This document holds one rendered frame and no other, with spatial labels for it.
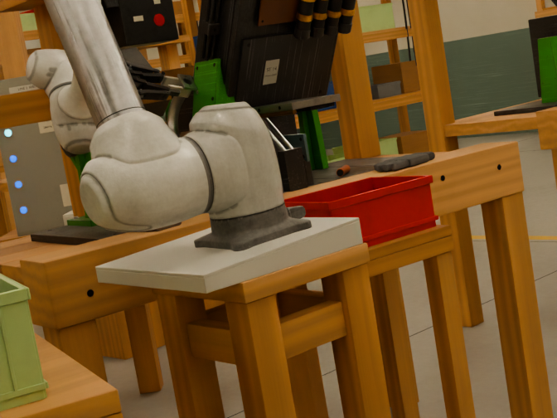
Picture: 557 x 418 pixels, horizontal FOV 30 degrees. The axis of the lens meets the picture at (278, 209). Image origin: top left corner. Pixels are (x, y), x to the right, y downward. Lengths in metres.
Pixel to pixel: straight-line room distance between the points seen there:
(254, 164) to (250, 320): 0.31
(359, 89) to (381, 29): 5.71
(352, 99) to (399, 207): 1.17
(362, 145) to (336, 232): 1.49
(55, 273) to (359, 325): 0.66
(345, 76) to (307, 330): 1.62
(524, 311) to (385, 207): 0.94
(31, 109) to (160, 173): 1.13
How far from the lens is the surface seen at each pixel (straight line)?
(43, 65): 2.61
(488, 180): 3.03
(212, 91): 2.74
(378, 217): 2.32
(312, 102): 2.68
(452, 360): 2.48
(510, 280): 3.13
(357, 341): 2.08
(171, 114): 2.85
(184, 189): 1.92
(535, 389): 3.24
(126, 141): 1.92
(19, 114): 2.98
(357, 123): 3.49
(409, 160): 2.85
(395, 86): 9.32
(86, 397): 1.58
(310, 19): 2.75
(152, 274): 1.98
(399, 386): 2.65
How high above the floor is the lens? 1.21
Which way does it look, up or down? 7 degrees down
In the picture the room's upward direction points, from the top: 10 degrees counter-clockwise
